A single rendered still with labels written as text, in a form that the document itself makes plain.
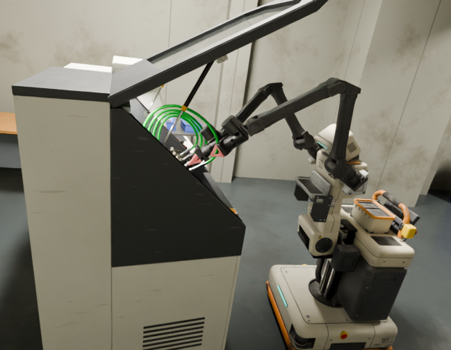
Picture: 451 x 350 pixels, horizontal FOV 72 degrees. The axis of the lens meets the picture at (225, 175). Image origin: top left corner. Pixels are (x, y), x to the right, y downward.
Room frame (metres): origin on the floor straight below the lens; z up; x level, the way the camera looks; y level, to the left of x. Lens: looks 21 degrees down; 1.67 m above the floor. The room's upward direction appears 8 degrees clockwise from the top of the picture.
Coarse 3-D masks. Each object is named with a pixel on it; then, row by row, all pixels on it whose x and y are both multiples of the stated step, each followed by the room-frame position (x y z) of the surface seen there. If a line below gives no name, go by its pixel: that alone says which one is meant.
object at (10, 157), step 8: (0, 112) 3.33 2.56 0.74; (8, 112) 3.37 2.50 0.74; (0, 120) 3.04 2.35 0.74; (8, 120) 3.08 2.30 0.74; (0, 128) 2.78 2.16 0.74; (8, 128) 2.81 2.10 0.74; (16, 128) 2.84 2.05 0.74; (0, 136) 2.79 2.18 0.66; (8, 136) 2.81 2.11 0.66; (16, 136) 2.82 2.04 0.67; (0, 144) 2.79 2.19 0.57; (8, 144) 2.80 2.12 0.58; (16, 144) 2.82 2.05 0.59; (0, 152) 2.79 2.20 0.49; (8, 152) 2.80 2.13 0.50; (16, 152) 2.82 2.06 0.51; (0, 160) 2.79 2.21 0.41; (8, 160) 2.80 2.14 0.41; (16, 160) 2.81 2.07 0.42
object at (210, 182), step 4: (204, 172) 1.84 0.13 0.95; (204, 176) 1.78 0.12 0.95; (208, 176) 1.78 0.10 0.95; (204, 180) 1.79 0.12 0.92; (208, 180) 1.72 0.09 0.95; (212, 180) 1.73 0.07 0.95; (204, 184) 1.78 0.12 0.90; (208, 184) 1.69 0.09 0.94; (212, 184) 1.67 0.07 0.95; (216, 184) 1.68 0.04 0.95; (212, 188) 1.62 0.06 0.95; (216, 188) 1.62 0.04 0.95; (216, 192) 1.56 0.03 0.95; (220, 192) 1.57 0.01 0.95; (220, 196) 1.52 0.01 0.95; (224, 196) 1.53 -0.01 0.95; (224, 200) 1.48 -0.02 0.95; (228, 204) 1.44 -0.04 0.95
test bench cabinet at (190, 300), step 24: (168, 264) 1.12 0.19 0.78; (192, 264) 1.16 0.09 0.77; (216, 264) 1.20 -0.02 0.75; (120, 288) 1.05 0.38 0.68; (144, 288) 1.08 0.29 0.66; (168, 288) 1.12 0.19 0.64; (192, 288) 1.16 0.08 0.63; (216, 288) 1.20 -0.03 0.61; (120, 312) 1.05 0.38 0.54; (144, 312) 1.08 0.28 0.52; (168, 312) 1.12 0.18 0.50; (192, 312) 1.17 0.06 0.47; (216, 312) 1.21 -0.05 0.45; (120, 336) 1.05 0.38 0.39; (144, 336) 1.08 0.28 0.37; (168, 336) 1.13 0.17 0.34; (192, 336) 1.17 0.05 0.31; (216, 336) 1.22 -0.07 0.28
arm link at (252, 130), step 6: (228, 120) 1.30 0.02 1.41; (234, 120) 1.31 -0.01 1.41; (222, 126) 1.30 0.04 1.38; (228, 126) 1.29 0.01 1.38; (234, 126) 1.30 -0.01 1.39; (252, 126) 1.29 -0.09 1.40; (258, 126) 1.29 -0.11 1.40; (228, 132) 1.31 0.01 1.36; (234, 132) 1.30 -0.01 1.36; (252, 132) 1.29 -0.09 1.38
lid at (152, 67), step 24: (288, 0) 1.59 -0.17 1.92; (312, 0) 1.26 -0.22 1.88; (240, 24) 1.62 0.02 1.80; (264, 24) 1.19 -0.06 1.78; (288, 24) 1.23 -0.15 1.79; (168, 48) 1.76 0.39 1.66; (192, 48) 1.50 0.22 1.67; (216, 48) 1.14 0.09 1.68; (120, 72) 1.58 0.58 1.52; (144, 72) 1.23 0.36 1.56; (168, 72) 1.08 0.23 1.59; (120, 96) 1.03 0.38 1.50
